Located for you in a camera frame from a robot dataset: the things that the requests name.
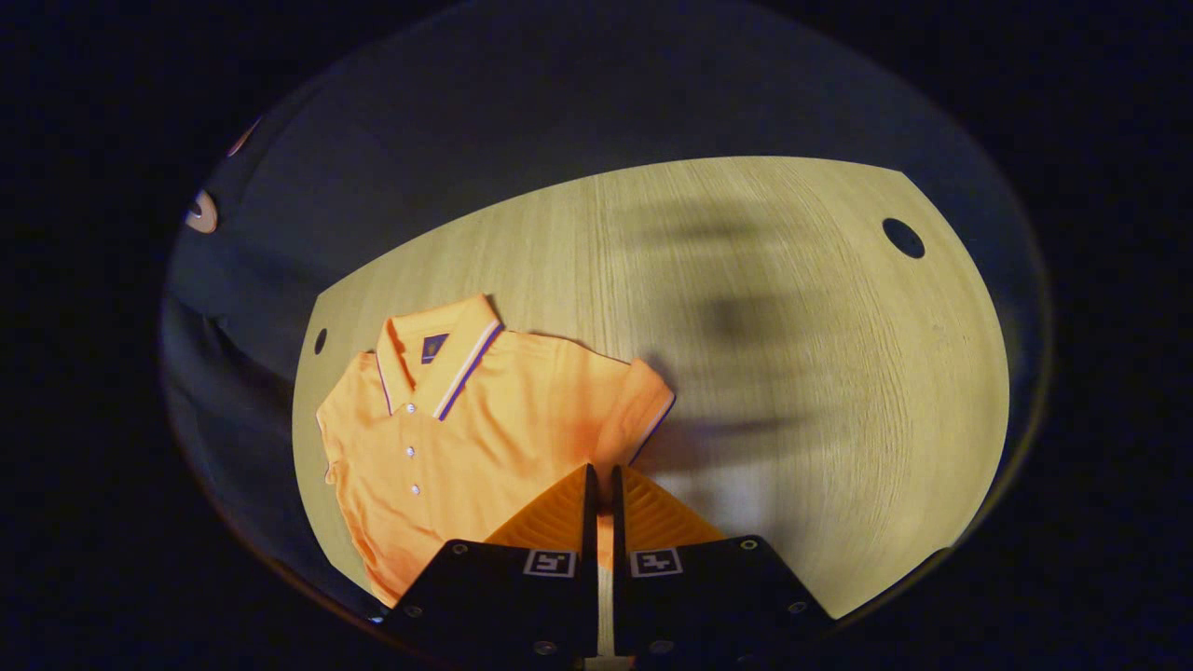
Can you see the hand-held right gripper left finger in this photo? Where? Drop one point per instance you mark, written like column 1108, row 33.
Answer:
column 590, row 531

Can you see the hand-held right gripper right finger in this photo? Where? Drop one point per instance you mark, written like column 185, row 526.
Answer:
column 617, row 531

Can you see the orange T-shirt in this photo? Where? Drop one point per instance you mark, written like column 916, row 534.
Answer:
column 503, row 429

